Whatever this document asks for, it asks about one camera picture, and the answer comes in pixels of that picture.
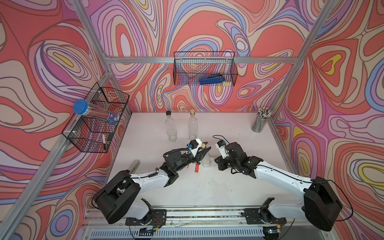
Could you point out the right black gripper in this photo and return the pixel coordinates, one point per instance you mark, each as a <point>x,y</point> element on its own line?
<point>219,160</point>

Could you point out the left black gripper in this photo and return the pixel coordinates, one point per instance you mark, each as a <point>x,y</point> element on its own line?
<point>201,155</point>

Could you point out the clear bottle blue label cork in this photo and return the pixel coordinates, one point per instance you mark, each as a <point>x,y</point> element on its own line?
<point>206,161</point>

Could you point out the clear bottle red label cork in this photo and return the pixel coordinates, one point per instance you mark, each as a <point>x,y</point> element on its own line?
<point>192,126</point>

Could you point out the clear bottle with black cap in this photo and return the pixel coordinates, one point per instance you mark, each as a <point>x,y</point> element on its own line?
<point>171,127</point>

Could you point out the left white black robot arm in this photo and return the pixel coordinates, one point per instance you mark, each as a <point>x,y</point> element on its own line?
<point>119,198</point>

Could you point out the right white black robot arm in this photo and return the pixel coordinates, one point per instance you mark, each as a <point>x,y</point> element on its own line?
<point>316,201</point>

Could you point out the metal cup with pencils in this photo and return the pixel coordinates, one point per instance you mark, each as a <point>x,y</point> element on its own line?
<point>261,119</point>

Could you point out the grey black stapler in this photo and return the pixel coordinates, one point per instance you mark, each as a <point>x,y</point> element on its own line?
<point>134,166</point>

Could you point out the blue tool in basket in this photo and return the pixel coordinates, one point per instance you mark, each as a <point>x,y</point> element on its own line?
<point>212,79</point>

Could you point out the black marker in basket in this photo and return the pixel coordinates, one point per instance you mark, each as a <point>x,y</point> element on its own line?
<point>104,142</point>

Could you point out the clear tube with blue cap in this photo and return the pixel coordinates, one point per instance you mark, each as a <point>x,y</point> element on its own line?
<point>90,110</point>

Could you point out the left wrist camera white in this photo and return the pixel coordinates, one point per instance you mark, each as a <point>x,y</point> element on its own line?
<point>194,146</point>

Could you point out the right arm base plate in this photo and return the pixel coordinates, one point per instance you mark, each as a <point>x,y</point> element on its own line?
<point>257,216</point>

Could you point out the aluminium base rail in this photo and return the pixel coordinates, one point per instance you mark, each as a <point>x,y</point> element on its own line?
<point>177,217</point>

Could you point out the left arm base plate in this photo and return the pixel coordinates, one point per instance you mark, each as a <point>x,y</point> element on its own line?
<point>156,217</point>

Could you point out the black wire basket back wall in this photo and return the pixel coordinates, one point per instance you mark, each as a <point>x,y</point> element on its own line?
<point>191,66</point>

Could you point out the black wire basket wall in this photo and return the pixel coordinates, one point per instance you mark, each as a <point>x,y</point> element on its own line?
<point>191,66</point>
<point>86,133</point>

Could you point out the black wire basket left wall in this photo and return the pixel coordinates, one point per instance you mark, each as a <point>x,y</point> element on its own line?
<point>86,133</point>

